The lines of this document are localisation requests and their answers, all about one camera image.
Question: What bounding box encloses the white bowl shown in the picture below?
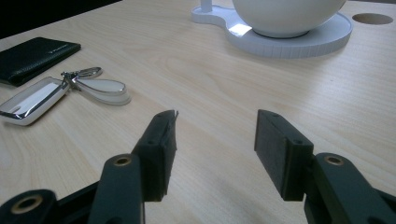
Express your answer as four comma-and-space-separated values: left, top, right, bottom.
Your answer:
232, 0, 347, 39

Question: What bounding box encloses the white stand with hooks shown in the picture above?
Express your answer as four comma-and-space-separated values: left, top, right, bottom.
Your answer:
191, 0, 354, 60

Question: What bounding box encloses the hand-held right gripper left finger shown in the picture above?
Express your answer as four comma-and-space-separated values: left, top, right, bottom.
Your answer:
132, 109, 179, 203

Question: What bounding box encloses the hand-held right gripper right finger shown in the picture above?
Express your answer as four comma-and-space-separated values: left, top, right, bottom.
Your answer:
254, 109, 315, 202

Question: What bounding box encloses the white car key with keychain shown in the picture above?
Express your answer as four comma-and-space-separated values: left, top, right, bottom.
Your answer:
0, 66, 132, 127

